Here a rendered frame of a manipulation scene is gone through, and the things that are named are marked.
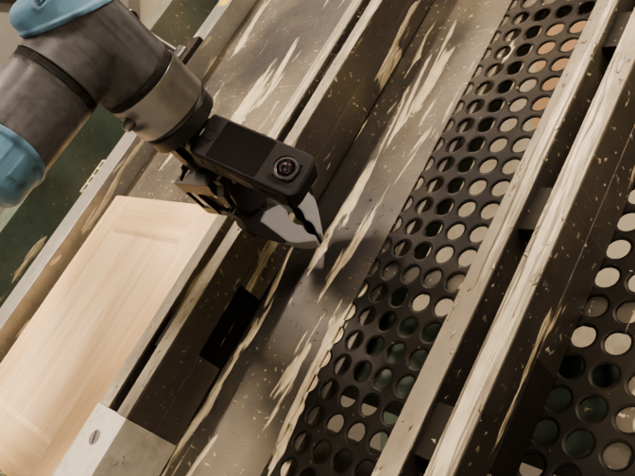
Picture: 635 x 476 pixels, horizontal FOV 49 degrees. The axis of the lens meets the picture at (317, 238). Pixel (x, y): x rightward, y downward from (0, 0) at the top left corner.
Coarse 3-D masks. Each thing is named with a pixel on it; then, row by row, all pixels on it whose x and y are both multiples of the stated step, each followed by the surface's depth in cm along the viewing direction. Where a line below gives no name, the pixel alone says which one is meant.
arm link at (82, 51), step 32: (32, 0) 53; (64, 0) 53; (96, 0) 55; (32, 32) 54; (64, 32) 54; (96, 32) 55; (128, 32) 57; (64, 64) 54; (96, 64) 55; (128, 64) 57; (160, 64) 59; (96, 96) 57; (128, 96) 58
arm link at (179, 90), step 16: (176, 64) 60; (160, 80) 59; (176, 80) 60; (192, 80) 62; (144, 96) 66; (160, 96) 59; (176, 96) 60; (192, 96) 61; (128, 112) 60; (144, 112) 60; (160, 112) 60; (176, 112) 60; (192, 112) 62; (128, 128) 61; (144, 128) 61; (160, 128) 61; (176, 128) 62
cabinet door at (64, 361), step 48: (96, 240) 108; (144, 240) 99; (192, 240) 91; (96, 288) 100; (144, 288) 92; (48, 336) 100; (96, 336) 92; (0, 384) 100; (48, 384) 92; (96, 384) 85; (0, 432) 92; (48, 432) 86
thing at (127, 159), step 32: (256, 0) 131; (224, 32) 127; (192, 64) 123; (128, 160) 117; (96, 192) 114; (64, 224) 114; (96, 224) 114; (64, 256) 111; (32, 288) 108; (0, 320) 107; (0, 352) 106
